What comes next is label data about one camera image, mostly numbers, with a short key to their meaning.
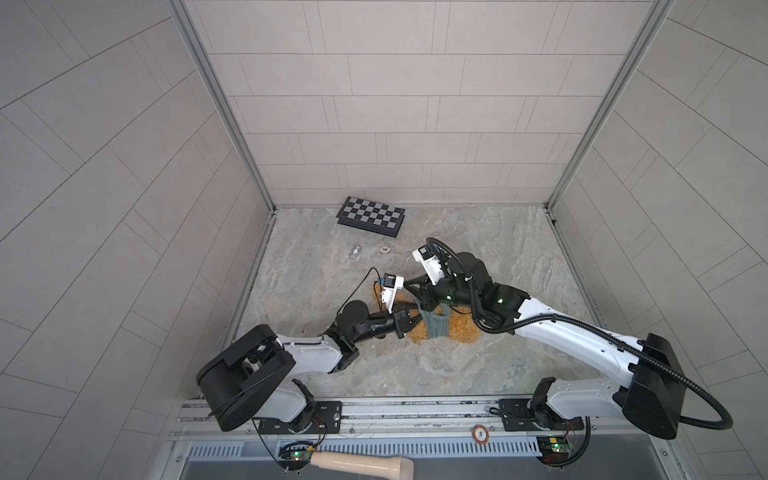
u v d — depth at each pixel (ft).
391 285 2.23
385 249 3.38
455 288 1.98
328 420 2.32
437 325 2.33
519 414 2.32
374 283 2.27
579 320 1.55
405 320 2.15
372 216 3.58
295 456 2.14
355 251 3.34
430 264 2.11
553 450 2.22
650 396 1.25
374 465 2.08
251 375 1.39
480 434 2.27
